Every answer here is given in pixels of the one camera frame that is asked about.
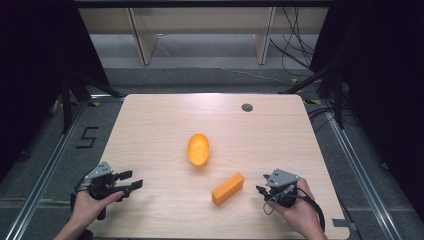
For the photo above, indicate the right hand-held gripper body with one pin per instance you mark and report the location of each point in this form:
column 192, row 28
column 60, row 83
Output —
column 281, row 178

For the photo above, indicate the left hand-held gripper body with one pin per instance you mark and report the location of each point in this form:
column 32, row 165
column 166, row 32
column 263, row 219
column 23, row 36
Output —
column 100, row 171

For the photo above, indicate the orange soap bar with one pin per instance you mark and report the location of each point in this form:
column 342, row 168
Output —
column 228, row 188

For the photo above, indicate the orange oval soap dish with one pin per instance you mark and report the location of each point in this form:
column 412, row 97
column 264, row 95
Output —
column 198, row 150

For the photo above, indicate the person's left hand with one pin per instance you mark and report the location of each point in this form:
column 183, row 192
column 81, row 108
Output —
column 85, row 206

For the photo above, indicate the person's right hand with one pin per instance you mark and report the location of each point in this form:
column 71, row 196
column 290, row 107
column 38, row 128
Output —
column 301, row 213

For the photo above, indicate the grey round table grommet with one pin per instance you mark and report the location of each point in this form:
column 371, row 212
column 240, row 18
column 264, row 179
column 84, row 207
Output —
column 247, row 107

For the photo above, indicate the black metal stand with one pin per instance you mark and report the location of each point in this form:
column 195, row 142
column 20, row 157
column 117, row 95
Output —
column 66, row 106
column 339, row 106

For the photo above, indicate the grey tape patch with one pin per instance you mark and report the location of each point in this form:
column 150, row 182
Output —
column 343, row 223

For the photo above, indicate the black curtain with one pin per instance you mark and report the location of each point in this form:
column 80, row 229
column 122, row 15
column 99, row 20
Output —
column 33, row 66
column 383, row 83

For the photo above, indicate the aluminium floor rail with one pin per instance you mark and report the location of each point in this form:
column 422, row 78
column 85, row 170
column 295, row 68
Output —
column 46, row 170
column 360, row 170

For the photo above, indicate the light wooden furniture frame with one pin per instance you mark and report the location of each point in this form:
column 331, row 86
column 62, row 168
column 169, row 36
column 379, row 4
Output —
column 143, row 40

